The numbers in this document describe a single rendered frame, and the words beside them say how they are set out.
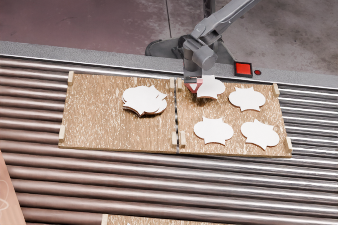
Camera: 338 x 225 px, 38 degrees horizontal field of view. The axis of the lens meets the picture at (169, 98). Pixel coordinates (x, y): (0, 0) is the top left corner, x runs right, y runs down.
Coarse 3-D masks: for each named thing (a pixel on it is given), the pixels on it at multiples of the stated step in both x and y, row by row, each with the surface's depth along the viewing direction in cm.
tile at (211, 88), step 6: (198, 78) 185; (204, 78) 185; (210, 78) 186; (192, 84) 182; (204, 84) 183; (210, 84) 184; (216, 84) 184; (222, 84) 185; (198, 90) 180; (204, 90) 181; (210, 90) 181; (216, 90) 182; (222, 90) 182; (198, 96) 178; (204, 96) 180; (210, 96) 180; (216, 96) 180
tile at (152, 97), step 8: (128, 88) 182; (136, 88) 182; (144, 88) 183; (128, 96) 179; (136, 96) 180; (144, 96) 180; (152, 96) 181; (128, 104) 177; (136, 104) 177; (144, 104) 178; (152, 104) 178; (144, 112) 176; (152, 112) 176
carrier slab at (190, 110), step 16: (176, 80) 194; (176, 96) 190; (192, 96) 189; (224, 96) 191; (272, 96) 194; (192, 112) 184; (208, 112) 184; (224, 112) 185; (240, 112) 186; (256, 112) 187; (272, 112) 188; (192, 128) 179; (192, 144) 174; (208, 144) 174; (240, 144) 176
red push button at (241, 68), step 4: (236, 64) 205; (240, 64) 205; (244, 64) 206; (236, 68) 204; (240, 68) 204; (244, 68) 204; (248, 68) 204; (236, 72) 202; (240, 72) 202; (244, 72) 202; (248, 72) 203
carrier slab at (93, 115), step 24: (72, 96) 182; (96, 96) 183; (120, 96) 185; (168, 96) 188; (72, 120) 174; (96, 120) 176; (120, 120) 177; (144, 120) 178; (168, 120) 180; (72, 144) 168; (96, 144) 169; (120, 144) 170; (144, 144) 171; (168, 144) 172
